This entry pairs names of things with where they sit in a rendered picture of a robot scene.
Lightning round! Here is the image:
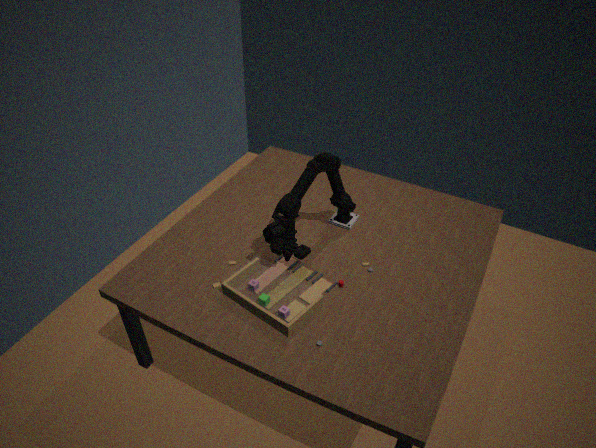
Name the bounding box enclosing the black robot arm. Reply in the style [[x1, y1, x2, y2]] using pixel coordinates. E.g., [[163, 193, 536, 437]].
[[263, 151, 356, 255]]

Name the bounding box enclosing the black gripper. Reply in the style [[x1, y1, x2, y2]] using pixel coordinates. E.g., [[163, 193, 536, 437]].
[[281, 230, 311, 262]]

